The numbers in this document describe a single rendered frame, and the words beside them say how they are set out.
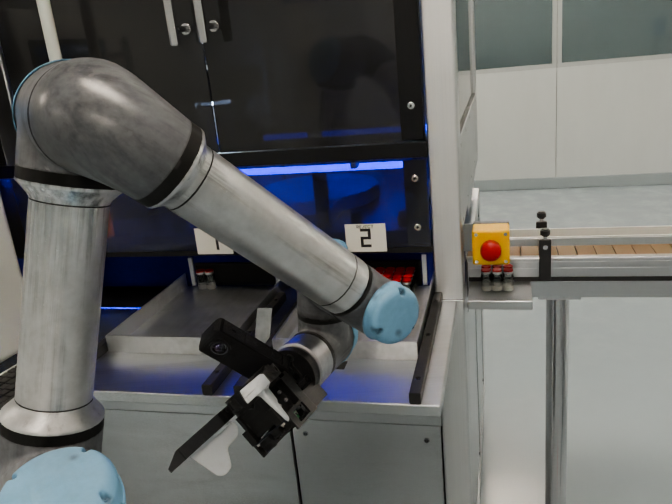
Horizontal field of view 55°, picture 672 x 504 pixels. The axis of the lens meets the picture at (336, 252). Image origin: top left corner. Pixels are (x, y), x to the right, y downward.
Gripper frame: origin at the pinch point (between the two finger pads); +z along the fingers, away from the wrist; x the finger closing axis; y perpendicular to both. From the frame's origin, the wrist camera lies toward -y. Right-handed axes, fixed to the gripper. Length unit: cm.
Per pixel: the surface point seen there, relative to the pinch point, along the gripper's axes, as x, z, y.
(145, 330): 42, -49, -24
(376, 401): 2.5, -34.1, 14.0
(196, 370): 28.0, -36.6, -9.4
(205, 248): 29, -65, -30
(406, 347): -0.5, -47.6, 12.1
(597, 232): -28, -98, 25
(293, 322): 18, -55, -5
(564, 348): -6, -94, 40
